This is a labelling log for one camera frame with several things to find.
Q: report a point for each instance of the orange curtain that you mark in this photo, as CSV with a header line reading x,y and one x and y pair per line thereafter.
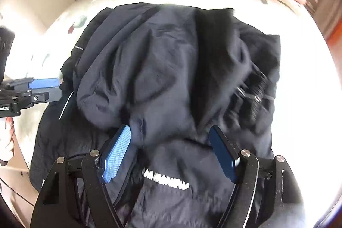
x,y
332,38

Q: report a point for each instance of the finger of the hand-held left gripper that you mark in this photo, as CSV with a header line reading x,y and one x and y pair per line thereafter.
x,y
42,97
44,83

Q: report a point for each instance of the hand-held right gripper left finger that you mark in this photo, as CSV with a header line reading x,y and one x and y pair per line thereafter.
x,y
117,153

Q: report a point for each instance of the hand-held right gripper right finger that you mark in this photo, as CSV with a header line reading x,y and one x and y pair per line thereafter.
x,y
223,156

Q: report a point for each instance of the black hooded jacket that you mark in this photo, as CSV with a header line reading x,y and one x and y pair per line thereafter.
x,y
171,78

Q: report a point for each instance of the person's left hand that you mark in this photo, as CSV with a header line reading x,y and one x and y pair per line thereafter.
x,y
6,139

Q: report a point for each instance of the floral quilted bedspread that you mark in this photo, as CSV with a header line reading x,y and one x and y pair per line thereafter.
x,y
296,99

